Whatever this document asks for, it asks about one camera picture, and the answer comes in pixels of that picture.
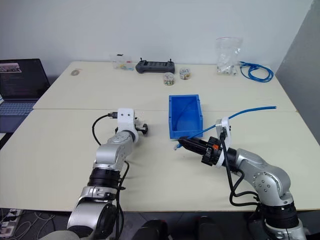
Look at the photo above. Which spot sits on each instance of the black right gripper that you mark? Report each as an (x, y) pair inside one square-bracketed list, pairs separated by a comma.
[(212, 153)]

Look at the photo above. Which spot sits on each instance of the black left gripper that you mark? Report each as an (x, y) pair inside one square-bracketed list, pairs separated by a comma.
[(138, 127)]

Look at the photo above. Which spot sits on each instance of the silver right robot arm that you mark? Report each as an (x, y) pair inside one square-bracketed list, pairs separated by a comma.
[(265, 180)]

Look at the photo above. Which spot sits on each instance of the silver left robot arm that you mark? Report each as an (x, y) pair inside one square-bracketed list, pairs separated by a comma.
[(110, 152)]

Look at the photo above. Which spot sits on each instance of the blue plastic bin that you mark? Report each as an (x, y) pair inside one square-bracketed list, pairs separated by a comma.
[(197, 125)]

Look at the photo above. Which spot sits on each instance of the small clear jar of beads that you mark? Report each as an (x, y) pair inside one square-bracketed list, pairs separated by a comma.
[(185, 74), (169, 79)]

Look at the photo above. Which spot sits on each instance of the black handheld controller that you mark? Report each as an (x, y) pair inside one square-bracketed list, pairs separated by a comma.
[(155, 67)]

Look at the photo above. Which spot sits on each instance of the clear plastic box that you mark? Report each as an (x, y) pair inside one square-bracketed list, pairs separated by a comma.
[(122, 63)]

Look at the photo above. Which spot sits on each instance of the dark rounded shape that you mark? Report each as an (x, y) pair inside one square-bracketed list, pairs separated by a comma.
[(206, 228), (151, 231)]

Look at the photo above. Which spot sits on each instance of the tape roll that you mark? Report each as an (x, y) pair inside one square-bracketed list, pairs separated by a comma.
[(75, 72)]

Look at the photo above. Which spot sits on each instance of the clear bag of white couplers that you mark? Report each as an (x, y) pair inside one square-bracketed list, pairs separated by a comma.
[(228, 57)]

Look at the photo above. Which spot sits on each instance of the dark open laptop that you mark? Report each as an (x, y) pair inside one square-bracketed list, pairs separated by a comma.
[(20, 80)]

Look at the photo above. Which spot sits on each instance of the white power strip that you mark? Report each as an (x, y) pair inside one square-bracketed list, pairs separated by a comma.
[(8, 222)]

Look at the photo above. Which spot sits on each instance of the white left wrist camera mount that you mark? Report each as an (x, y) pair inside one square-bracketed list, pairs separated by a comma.
[(125, 120)]

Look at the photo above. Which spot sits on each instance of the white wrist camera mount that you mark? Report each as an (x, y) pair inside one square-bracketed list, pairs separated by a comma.
[(125, 120), (225, 126)]

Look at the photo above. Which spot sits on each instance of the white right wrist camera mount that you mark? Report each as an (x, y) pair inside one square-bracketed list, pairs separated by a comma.
[(225, 126)]

